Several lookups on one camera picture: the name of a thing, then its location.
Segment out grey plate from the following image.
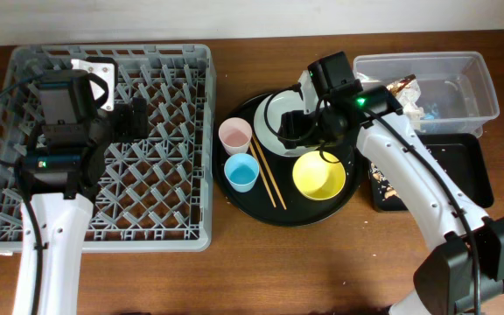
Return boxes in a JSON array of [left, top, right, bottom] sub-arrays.
[[254, 91, 319, 158]]

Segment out yellow bowl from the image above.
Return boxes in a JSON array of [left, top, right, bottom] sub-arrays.
[[292, 150, 347, 201]]

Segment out wooden chopstick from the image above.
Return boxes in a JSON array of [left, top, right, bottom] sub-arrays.
[[252, 133, 287, 210], [249, 143, 277, 208]]

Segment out pink cup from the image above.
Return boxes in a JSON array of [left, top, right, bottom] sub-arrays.
[[218, 117, 253, 156]]

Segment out blue cup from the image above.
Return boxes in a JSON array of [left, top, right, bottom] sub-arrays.
[[224, 153, 259, 193]]

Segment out gold foil wrapper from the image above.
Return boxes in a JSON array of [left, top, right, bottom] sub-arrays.
[[386, 74, 417, 95]]

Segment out food scraps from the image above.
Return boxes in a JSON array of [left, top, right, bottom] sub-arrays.
[[369, 162, 398, 201]]

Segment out white napkin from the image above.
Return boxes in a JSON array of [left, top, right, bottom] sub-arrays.
[[396, 80, 425, 131]]

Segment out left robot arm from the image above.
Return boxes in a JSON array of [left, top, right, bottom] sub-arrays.
[[13, 57, 149, 314]]

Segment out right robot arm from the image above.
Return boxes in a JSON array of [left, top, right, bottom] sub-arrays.
[[274, 52, 504, 314]]

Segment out grey dishwasher rack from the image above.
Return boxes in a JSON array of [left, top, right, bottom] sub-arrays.
[[0, 44, 216, 255]]

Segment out round black tray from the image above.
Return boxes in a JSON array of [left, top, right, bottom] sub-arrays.
[[212, 89, 362, 228]]

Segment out clear plastic bin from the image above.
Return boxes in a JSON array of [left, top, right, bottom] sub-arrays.
[[353, 52, 500, 137]]

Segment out black rectangular tray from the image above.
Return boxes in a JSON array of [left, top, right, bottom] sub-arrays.
[[367, 134, 494, 212]]

